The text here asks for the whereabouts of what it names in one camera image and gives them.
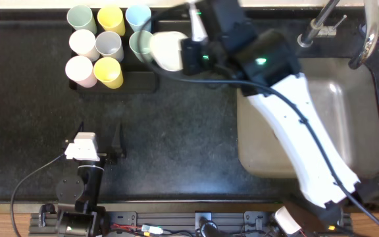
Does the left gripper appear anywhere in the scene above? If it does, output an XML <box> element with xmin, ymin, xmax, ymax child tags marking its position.
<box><xmin>76</xmin><ymin>120</ymin><xmax>127</xmax><ymax>165</ymax></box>

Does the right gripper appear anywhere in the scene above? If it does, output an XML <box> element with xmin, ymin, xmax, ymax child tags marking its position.
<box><xmin>180</xmin><ymin>37</ymin><xmax>208</xmax><ymax>76</ymax></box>

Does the white cup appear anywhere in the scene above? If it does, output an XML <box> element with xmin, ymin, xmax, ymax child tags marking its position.
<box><xmin>149</xmin><ymin>30</ymin><xmax>189</xmax><ymax>72</ymax></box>
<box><xmin>68</xmin><ymin>28</ymin><xmax>101</xmax><ymax>63</ymax></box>

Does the green cup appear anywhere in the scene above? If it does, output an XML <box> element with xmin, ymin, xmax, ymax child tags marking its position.
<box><xmin>128</xmin><ymin>30</ymin><xmax>155</xmax><ymax>64</ymax></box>
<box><xmin>66</xmin><ymin>4</ymin><xmax>98</xmax><ymax>35</ymax></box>

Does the black tray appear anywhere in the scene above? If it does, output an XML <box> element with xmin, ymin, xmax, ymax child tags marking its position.
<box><xmin>67</xmin><ymin>18</ymin><xmax>193</xmax><ymax>95</ymax></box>

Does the yellow cup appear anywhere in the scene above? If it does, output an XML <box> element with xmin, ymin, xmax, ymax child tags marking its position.
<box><xmin>97</xmin><ymin>5</ymin><xmax>126</xmax><ymax>37</ymax></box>
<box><xmin>93</xmin><ymin>57</ymin><xmax>124</xmax><ymax>90</ymax></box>

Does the pink cup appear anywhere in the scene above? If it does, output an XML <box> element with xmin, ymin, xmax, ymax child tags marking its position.
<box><xmin>64</xmin><ymin>55</ymin><xmax>98</xmax><ymax>89</ymax></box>

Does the blue cup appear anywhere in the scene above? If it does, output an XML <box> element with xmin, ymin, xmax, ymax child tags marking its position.
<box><xmin>124</xmin><ymin>4</ymin><xmax>153</xmax><ymax>33</ymax></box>

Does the grey cup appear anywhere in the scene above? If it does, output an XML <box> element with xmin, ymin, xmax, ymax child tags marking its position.
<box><xmin>95</xmin><ymin>30</ymin><xmax>125</xmax><ymax>63</ymax></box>

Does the steel sink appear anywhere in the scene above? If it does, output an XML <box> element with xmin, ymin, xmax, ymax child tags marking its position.
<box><xmin>236</xmin><ymin>57</ymin><xmax>379</xmax><ymax>180</ymax></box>

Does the steel tap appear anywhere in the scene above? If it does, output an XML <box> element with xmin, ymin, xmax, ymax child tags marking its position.
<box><xmin>296</xmin><ymin>0</ymin><xmax>379</xmax><ymax>70</ymax></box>

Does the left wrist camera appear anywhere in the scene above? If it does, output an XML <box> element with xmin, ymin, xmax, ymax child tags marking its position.
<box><xmin>64</xmin><ymin>132</ymin><xmax>101</xmax><ymax>163</ymax></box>

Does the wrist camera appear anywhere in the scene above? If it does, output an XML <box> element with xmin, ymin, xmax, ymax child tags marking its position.
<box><xmin>64</xmin><ymin>132</ymin><xmax>101</xmax><ymax>163</ymax></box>
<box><xmin>188</xmin><ymin>1</ymin><xmax>209</xmax><ymax>43</ymax></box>

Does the black cable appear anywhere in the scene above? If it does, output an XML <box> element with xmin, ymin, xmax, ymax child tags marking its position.
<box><xmin>136</xmin><ymin>3</ymin><xmax>379</xmax><ymax>237</ymax></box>
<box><xmin>10</xmin><ymin>153</ymin><xmax>66</xmax><ymax>237</ymax></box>

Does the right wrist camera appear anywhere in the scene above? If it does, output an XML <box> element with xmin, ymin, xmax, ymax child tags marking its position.
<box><xmin>188</xmin><ymin>1</ymin><xmax>209</xmax><ymax>43</ymax></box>

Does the mounting rail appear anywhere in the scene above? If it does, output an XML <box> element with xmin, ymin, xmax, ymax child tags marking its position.
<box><xmin>28</xmin><ymin>210</ymin><xmax>353</xmax><ymax>237</ymax></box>

